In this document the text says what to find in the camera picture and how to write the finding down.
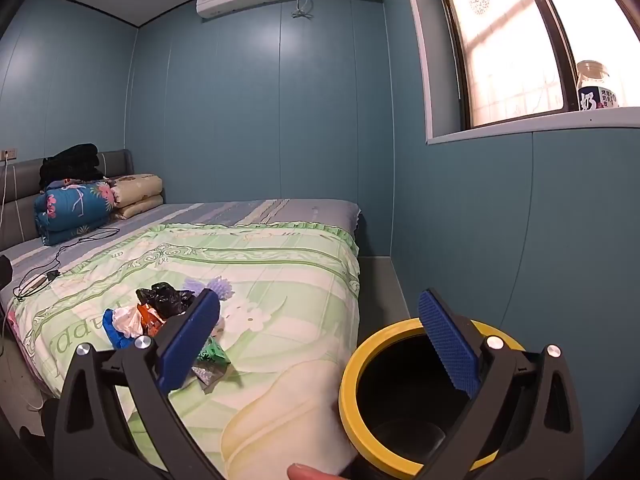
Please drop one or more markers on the striped bed sheet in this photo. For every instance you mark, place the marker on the striped bed sheet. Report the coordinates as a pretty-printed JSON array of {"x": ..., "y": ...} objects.
[{"x": 225, "y": 212}]

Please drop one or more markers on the black yellow-rimmed trash bin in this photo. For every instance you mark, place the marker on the black yellow-rimmed trash bin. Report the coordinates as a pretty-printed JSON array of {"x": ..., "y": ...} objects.
[{"x": 350, "y": 385}]

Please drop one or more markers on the window with brown frame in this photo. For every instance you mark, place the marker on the window with brown frame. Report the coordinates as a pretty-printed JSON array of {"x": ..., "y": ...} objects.
[{"x": 500, "y": 35}]

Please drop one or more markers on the beige folded quilt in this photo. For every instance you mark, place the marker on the beige folded quilt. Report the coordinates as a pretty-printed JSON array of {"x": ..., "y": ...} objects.
[{"x": 137, "y": 192}]

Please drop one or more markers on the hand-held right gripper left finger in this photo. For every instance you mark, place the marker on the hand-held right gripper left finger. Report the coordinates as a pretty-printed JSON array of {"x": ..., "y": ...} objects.
[{"x": 187, "y": 340}]

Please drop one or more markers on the purple foam fruit net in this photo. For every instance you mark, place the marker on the purple foam fruit net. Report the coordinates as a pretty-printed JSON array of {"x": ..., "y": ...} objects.
[{"x": 220, "y": 289}]

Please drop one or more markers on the blue snack packet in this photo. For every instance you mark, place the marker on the blue snack packet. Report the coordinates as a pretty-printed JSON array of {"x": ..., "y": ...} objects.
[{"x": 112, "y": 330}]

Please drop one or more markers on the black folded clothes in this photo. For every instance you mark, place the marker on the black folded clothes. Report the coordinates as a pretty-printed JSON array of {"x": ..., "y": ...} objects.
[{"x": 70, "y": 165}]

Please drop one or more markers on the glass jar with label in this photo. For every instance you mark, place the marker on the glass jar with label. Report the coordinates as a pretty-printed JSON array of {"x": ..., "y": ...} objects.
[{"x": 597, "y": 87}]

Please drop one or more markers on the person's right hand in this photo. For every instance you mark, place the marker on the person's right hand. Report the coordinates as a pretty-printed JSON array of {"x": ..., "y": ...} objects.
[{"x": 312, "y": 472}]

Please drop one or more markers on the black plastic bag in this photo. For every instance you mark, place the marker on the black plastic bag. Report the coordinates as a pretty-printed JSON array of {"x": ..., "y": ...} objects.
[{"x": 165, "y": 300}]

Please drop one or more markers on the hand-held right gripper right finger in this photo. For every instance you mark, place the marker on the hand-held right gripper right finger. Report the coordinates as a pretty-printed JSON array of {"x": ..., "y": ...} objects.
[{"x": 447, "y": 340}]

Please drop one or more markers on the green wrapper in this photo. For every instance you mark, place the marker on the green wrapper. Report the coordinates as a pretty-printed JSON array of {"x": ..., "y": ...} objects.
[{"x": 215, "y": 351}]

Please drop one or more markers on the grey padded headboard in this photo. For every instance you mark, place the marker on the grey padded headboard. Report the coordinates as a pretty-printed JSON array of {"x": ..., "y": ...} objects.
[{"x": 15, "y": 185}]

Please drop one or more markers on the silver wrapper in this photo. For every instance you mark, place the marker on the silver wrapper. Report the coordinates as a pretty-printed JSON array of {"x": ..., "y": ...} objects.
[{"x": 210, "y": 375}]

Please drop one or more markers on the orange snack packet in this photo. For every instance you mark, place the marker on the orange snack packet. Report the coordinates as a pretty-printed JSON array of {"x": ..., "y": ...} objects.
[{"x": 150, "y": 320}]

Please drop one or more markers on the green patterned quilt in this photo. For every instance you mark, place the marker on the green patterned quilt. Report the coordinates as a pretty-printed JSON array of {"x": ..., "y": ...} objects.
[{"x": 300, "y": 285}]

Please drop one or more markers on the blue floral folded quilt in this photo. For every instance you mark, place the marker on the blue floral folded quilt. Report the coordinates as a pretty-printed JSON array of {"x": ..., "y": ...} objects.
[{"x": 70, "y": 210}]

